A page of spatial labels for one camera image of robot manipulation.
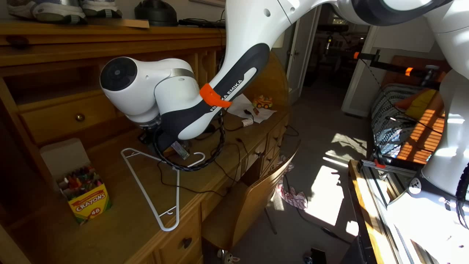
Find black pole with orange ties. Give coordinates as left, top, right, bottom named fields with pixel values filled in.
left=353, top=50, right=442, bottom=82

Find small white toy figure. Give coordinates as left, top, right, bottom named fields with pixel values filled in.
left=217, top=249, right=241, bottom=264

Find yellow pillow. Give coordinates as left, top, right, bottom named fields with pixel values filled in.
left=403, top=89, right=438, bottom=121

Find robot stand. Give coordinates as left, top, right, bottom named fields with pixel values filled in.
left=347, top=159, right=469, bottom=264

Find patterned cloth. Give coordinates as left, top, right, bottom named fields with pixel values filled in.
left=276, top=155, right=309, bottom=210

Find black bar clamp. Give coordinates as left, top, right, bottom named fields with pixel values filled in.
left=357, top=157, right=425, bottom=177

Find thin black cable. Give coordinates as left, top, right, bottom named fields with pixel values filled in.
left=157, top=124, right=251, bottom=197

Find white wire clothes hanger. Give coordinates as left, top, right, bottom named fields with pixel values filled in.
left=121, top=147, right=206, bottom=232

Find wooden hutch drawer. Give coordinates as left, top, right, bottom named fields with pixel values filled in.
left=19, top=95, right=118, bottom=146

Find white sheet of paper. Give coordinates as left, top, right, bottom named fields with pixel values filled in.
left=226, top=93, right=277, bottom=124

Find orange toy car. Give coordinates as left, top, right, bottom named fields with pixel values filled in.
left=252, top=95, right=274, bottom=110

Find white door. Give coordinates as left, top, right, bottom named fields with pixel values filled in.
left=285, top=7, right=324, bottom=106

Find open box of crayons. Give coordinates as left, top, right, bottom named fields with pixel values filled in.
left=40, top=138, right=112, bottom=225

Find small black box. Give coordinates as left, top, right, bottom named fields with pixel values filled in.
left=303, top=247, right=327, bottom=264

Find round black device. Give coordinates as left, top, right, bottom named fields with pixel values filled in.
left=134, top=0, right=179, bottom=27

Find wooden chair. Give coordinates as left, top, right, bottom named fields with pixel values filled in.
left=201, top=141, right=302, bottom=252

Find striped blanket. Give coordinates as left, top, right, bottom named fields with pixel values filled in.
left=370, top=84, right=440, bottom=162

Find flat black device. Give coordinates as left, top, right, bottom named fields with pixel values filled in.
left=178, top=18, right=226, bottom=29

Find wooden desk drawer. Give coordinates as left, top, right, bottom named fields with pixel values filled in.
left=155, top=206, right=203, bottom=264
left=261, top=144, right=282, bottom=173
left=267, top=122, right=289, bottom=148

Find flat cardboard piece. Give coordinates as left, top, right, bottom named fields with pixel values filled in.
left=86, top=18, right=150, bottom=29

